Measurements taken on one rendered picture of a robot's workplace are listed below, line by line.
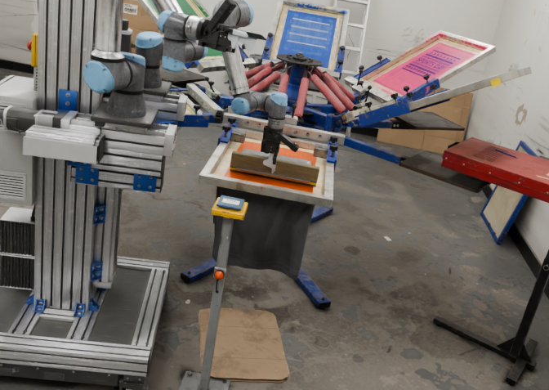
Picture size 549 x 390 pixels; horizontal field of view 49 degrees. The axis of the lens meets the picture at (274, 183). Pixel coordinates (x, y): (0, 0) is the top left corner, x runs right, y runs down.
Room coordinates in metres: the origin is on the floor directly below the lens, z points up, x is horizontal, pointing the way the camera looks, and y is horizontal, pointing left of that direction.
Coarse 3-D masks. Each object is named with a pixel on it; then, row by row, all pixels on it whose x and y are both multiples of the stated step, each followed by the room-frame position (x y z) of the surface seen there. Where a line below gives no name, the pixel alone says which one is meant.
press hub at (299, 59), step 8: (280, 56) 3.81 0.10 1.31; (288, 56) 3.86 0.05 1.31; (296, 56) 3.83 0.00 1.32; (304, 56) 3.97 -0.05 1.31; (296, 64) 3.69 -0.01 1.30; (304, 64) 3.70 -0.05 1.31; (312, 64) 3.74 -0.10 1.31; (320, 64) 3.80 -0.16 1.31; (296, 72) 3.79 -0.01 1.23; (296, 80) 3.79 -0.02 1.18; (288, 88) 3.79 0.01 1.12; (296, 88) 3.78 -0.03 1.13; (288, 96) 3.76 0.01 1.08; (296, 96) 3.76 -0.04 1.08; (288, 104) 3.74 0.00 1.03; (296, 104) 3.74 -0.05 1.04; (304, 112) 3.70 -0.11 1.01
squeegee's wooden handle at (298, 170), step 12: (240, 156) 2.58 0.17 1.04; (252, 156) 2.58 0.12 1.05; (264, 156) 2.60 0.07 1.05; (252, 168) 2.59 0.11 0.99; (264, 168) 2.58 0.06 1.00; (276, 168) 2.58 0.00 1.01; (288, 168) 2.58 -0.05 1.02; (300, 168) 2.57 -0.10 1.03; (312, 168) 2.57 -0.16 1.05; (312, 180) 2.58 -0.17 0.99
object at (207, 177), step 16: (240, 128) 3.18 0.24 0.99; (224, 144) 2.86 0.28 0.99; (304, 144) 3.13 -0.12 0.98; (320, 144) 3.15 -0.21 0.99; (208, 160) 2.59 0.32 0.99; (208, 176) 2.40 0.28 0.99; (256, 192) 2.39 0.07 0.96; (272, 192) 2.39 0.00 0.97; (288, 192) 2.39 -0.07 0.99; (304, 192) 2.41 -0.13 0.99
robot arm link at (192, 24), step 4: (192, 16) 2.00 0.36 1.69; (196, 16) 2.01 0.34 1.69; (188, 20) 1.99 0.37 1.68; (192, 20) 1.98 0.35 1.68; (196, 20) 1.98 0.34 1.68; (200, 20) 1.99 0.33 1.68; (188, 24) 1.98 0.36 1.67; (192, 24) 1.98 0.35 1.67; (196, 24) 1.97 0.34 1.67; (188, 28) 1.97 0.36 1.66; (192, 28) 1.97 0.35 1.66; (196, 28) 1.97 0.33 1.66; (188, 32) 1.98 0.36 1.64; (192, 32) 1.97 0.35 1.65; (196, 32) 1.97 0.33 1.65; (188, 36) 1.99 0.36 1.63; (192, 36) 1.98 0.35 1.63; (196, 36) 1.98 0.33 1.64
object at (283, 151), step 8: (280, 152) 3.00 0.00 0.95; (288, 152) 3.02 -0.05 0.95; (296, 152) 3.05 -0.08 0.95; (304, 152) 3.07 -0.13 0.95; (312, 160) 2.96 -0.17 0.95; (272, 184) 2.53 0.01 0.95; (280, 184) 2.55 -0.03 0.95; (288, 184) 2.57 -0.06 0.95; (296, 184) 2.58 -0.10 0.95; (312, 192) 2.52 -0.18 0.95
